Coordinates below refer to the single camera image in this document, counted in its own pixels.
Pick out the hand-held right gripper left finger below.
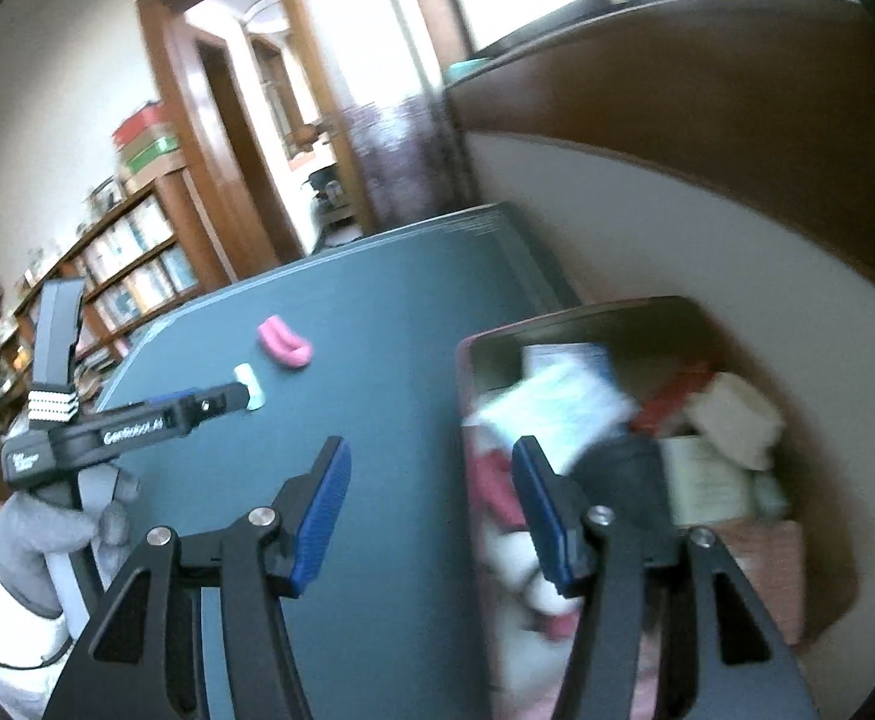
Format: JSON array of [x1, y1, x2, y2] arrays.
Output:
[[43, 435, 353, 720]]

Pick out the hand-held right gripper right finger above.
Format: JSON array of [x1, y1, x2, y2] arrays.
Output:
[[511, 435, 817, 720]]

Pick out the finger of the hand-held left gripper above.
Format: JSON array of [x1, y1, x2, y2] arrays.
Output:
[[145, 382, 250, 437]]

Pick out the small white blue tube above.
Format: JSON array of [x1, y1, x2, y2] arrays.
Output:
[[232, 363, 266, 413]]

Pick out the red storage box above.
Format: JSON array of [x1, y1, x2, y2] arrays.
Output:
[[454, 295, 861, 720]]

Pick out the teal covered desktop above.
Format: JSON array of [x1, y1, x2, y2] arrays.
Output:
[[96, 202, 583, 720]]

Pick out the person's left hand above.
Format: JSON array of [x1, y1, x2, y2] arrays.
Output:
[[0, 493, 133, 614]]

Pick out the white blue paper packet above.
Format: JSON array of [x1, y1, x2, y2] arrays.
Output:
[[474, 343, 635, 467]]

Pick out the rows of books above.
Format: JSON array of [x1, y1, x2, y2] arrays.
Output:
[[0, 199, 200, 391]]

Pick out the wooden bookshelf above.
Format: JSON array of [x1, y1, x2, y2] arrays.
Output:
[[0, 165, 230, 422]]

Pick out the brown cardboard box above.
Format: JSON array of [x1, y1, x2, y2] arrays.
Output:
[[125, 156, 188, 194]]

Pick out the black wok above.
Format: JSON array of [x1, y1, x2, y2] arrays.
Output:
[[303, 163, 346, 201]]

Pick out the green flat box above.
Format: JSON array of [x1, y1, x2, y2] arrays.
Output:
[[123, 135, 181, 175]]

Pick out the red flat box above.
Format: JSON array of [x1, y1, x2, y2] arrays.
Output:
[[112, 102, 169, 152]]

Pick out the patterned grey curtain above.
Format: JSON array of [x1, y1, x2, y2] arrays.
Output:
[[338, 93, 470, 235]]

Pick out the wooden door frame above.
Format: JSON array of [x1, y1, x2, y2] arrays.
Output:
[[136, 0, 380, 280]]

